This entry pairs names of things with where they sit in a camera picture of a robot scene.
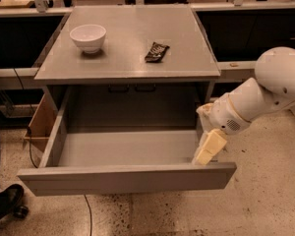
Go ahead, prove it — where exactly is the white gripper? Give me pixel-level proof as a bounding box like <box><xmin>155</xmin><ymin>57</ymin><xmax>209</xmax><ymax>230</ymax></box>
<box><xmin>195</xmin><ymin>93</ymin><xmax>251</xmax><ymax>165</ymax></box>

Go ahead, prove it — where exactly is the grey top drawer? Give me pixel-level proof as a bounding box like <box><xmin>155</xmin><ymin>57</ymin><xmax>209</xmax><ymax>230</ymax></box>
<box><xmin>18</xmin><ymin>85</ymin><xmax>236</xmax><ymax>196</ymax></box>

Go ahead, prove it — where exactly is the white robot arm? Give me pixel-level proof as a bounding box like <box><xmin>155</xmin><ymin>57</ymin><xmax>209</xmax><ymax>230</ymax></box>
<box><xmin>192</xmin><ymin>47</ymin><xmax>295</xmax><ymax>165</ymax></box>

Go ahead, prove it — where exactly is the grey drawer cabinet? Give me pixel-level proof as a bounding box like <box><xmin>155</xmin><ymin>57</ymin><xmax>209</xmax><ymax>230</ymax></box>
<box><xmin>37</xmin><ymin>5</ymin><xmax>216</xmax><ymax>90</ymax></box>

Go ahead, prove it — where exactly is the dark snack wrapper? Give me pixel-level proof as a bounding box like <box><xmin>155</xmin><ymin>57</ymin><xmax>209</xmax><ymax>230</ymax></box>
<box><xmin>145</xmin><ymin>42</ymin><xmax>169</xmax><ymax>63</ymax></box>

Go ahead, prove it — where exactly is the white bowl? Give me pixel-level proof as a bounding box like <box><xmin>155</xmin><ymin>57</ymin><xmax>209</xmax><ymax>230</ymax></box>
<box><xmin>70</xmin><ymin>25</ymin><xmax>106</xmax><ymax>54</ymax></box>

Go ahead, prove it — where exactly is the cardboard box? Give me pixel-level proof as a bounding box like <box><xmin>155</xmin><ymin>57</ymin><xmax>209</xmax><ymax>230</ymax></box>
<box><xmin>24</xmin><ymin>95</ymin><xmax>56</xmax><ymax>152</ymax></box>

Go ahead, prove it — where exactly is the black caster wheel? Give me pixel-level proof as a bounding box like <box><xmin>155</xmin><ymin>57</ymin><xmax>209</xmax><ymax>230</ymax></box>
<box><xmin>13</xmin><ymin>206</ymin><xmax>29</xmax><ymax>219</ymax></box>

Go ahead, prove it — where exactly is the black shoe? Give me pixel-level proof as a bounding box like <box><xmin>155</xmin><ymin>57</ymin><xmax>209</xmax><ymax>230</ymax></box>
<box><xmin>0</xmin><ymin>184</ymin><xmax>24</xmax><ymax>219</ymax></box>

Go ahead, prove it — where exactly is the black floor cable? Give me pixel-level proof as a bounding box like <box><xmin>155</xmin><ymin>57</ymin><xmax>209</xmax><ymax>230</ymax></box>
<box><xmin>13</xmin><ymin>68</ymin><xmax>93</xmax><ymax>236</ymax></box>

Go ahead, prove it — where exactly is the grey metal rail frame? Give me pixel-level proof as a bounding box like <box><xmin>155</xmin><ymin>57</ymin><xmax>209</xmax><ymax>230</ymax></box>
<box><xmin>0</xmin><ymin>2</ymin><xmax>295</xmax><ymax>90</ymax></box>

